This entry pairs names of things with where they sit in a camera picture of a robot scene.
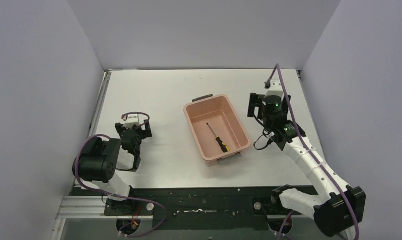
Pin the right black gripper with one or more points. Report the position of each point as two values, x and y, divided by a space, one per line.
256 100

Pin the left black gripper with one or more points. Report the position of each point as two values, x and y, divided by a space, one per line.
134 133

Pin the yellow black screwdriver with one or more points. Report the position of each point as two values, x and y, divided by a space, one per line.
222 145

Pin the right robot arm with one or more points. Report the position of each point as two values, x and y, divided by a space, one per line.
337 206

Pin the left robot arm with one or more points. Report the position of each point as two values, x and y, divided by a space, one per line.
97 163

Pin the pink plastic bin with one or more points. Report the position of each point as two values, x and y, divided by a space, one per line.
218 111

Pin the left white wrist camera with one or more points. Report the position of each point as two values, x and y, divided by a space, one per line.
130 121

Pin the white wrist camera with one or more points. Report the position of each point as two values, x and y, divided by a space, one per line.
130 121
275 89

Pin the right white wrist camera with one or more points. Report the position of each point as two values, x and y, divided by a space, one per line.
275 89

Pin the left aluminium side rail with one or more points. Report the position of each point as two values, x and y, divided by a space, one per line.
99 104

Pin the aluminium front rail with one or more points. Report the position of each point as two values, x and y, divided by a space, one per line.
93 207

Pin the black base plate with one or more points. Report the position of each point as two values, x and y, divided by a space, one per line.
261 213

